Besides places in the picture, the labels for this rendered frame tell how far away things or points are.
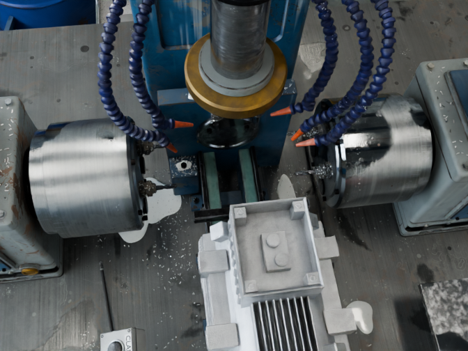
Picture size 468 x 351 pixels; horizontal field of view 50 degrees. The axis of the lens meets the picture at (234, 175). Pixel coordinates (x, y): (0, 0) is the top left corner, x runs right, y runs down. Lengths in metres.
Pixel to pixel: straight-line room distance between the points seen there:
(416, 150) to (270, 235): 0.53
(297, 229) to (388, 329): 0.69
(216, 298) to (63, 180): 0.45
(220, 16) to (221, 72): 0.13
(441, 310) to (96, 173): 0.80
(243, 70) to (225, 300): 0.37
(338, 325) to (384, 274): 0.67
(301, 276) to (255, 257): 0.06
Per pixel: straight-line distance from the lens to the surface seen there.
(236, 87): 0.85
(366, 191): 1.10
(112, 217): 1.05
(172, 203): 1.35
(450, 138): 1.13
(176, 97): 1.09
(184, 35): 1.11
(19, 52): 1.71
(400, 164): 1.09
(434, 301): 1.25
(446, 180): 1.14
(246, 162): 1.27
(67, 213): 1.05
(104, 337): 1.02
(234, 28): 0.76
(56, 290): 1.33
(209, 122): 1.14
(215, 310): 0.69
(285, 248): 0.66
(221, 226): 0.70
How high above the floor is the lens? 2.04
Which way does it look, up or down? 64 degrees down
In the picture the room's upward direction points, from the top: 5 degrees clockwise
